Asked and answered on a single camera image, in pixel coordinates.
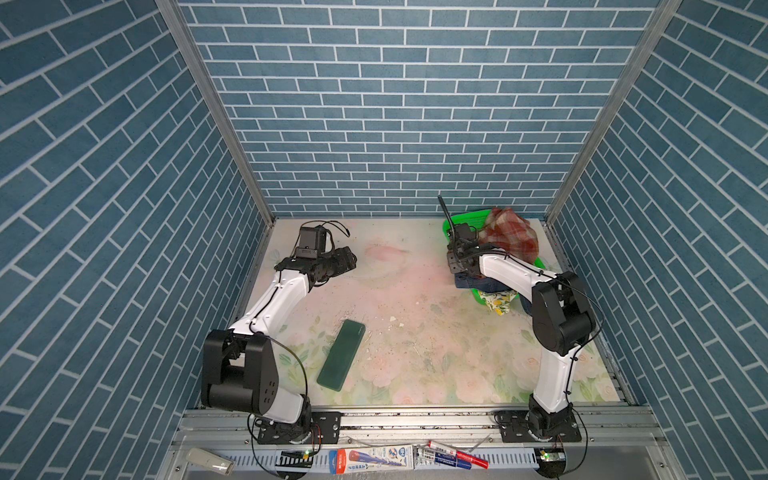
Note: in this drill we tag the blue marker pen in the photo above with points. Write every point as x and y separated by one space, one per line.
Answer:
434 457

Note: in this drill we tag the yellow floral skirt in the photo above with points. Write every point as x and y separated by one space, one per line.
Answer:
499 302

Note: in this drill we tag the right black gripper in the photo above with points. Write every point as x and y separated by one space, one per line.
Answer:
451 260

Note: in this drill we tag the dark blue denim skirt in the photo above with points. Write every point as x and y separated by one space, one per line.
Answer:
481 283

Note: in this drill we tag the dark green rectangular board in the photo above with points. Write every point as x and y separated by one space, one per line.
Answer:
341 355

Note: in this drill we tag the green plastic basket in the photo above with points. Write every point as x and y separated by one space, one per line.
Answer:
476 220

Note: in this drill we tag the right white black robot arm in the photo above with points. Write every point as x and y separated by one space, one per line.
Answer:
563 321

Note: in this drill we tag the aluminium front rail frame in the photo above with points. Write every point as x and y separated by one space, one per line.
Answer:
618 442

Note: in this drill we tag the grey white small device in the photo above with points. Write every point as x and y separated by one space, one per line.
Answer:
210 461

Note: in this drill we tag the marker package box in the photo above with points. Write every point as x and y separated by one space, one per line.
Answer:
369 459

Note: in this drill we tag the red plaid skirt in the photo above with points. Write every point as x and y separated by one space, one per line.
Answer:
505 229

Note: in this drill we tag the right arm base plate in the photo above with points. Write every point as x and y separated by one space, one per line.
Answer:
521 426

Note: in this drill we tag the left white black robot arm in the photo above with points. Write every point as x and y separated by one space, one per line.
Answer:
239 369

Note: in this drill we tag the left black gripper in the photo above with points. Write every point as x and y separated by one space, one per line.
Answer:
343 260

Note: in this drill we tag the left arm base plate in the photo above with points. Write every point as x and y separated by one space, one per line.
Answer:
320 427

